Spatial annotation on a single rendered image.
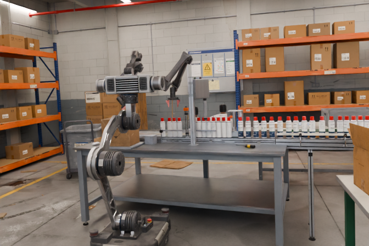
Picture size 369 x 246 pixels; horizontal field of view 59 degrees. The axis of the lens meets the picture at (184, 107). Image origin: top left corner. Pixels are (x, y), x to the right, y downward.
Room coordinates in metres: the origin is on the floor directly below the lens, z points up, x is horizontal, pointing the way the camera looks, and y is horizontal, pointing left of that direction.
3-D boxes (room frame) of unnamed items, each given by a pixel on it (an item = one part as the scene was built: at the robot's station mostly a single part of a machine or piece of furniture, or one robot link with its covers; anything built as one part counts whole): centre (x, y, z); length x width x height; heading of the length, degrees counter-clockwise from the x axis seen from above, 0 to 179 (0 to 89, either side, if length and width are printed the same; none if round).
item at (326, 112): (4.21, -2.14, 0.91); 0.60 x 0.40 x 0.22; 81
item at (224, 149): (3.57, -0.03, 0.82); 2.10 x 1.31 x 0.02; 70
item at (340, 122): (2.87, -1.38, 0.98); 0.05 x 0.05 x 0.20
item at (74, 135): (5.47, 1.72, 0.48); 0.89 x 0.63 x 0.96; 6
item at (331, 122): (2.89, -1.31, 0.98); 0.05 x 0.05 x 0.20
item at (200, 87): (3.23, -0.16, 1.38); 0.17 x 0.10 x 0.19; 125
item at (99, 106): (7.00, 1.44, 0.70); 1.20 x 0.82 x 1.39; 83
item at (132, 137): (3.29, 0.66, 0.99); 0.30 x 0.24 x 0.27; 74
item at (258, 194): (3.57, -0.03, 0.40); 2.04 x 1.25 x 0.81; 70
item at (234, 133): (3.28, -0.51, 1.01); 0.14 x 0.13 x 0.26; 70
